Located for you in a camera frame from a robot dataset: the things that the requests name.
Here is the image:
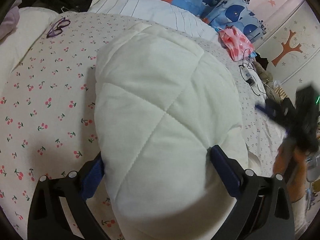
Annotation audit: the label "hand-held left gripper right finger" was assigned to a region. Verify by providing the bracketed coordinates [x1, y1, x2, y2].
[210, 145, 295, 240]

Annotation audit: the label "small black cloth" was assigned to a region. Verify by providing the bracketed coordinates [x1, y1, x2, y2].
[256, 54, 269, 69]

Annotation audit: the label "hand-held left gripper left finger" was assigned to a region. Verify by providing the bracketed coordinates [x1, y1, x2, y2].
[27, 152, 107, 240]

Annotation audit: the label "pink plastic bag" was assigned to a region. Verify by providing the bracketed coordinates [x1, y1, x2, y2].
[218, 27, 254, 62]

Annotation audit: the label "white duvet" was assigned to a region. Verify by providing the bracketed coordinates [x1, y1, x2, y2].
[0, 7, 59, 80]

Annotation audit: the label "brown coat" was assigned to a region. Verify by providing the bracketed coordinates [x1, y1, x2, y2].
[252, 61, 274, 98]

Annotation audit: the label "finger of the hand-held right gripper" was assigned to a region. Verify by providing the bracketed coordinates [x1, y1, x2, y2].
[255, 102, 297, 120]
[284, 122, 300, 142]

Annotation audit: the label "white quilted blanket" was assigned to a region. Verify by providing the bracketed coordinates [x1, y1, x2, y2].
[94, 23, 249, 240]

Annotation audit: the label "purple glasses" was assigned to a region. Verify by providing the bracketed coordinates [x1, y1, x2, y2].
[46, 17, 71, 38]

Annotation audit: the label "white wardrobe with tree decal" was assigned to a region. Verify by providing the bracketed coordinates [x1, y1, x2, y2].
[255, 0, 320, 90]

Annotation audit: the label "white power strip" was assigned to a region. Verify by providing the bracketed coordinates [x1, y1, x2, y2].
[239, 66, 257, 85]

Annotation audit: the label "purple and brown jacket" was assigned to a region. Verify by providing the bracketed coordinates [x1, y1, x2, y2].
[0, 7, 20, 40]

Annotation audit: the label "cherry print bed sheet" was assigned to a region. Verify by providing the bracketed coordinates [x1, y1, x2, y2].
[0, 12, 288, 240]

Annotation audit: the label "yellow striped cloth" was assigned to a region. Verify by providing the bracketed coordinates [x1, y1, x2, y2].
[274, 86, 290, 100]

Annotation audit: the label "pink curtain with blue whales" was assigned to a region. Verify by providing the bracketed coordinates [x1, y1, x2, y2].
[130, 0, 304, 47]

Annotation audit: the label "white striped pillow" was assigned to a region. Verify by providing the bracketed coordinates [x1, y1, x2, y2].
[87, 0, 219, 42]

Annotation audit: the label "grey round chair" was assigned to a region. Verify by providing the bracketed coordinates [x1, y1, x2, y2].
[306, 152, 320, 183]

